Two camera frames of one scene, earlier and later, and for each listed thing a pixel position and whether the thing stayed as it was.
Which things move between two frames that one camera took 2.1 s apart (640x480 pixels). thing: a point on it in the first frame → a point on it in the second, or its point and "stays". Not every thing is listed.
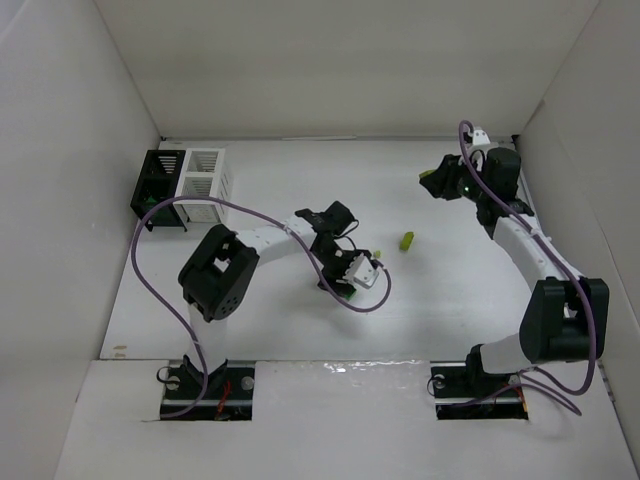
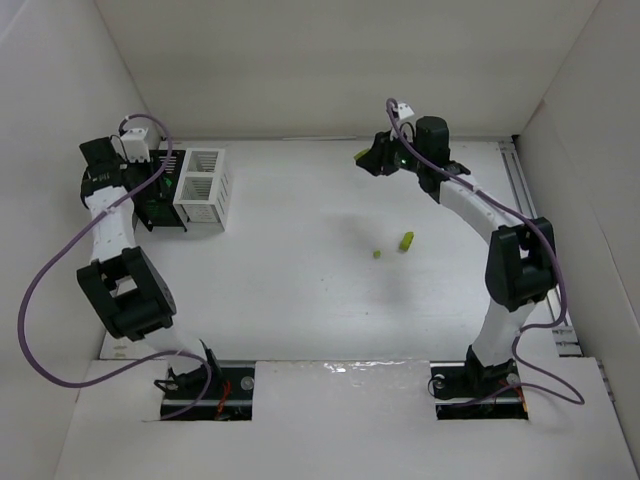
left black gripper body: [338, 270] → [157, 187]
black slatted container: [157, 184] stays
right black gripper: [445, 176] → [380, 156]
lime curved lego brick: [407, 238] stays
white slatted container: [206, 173] stays
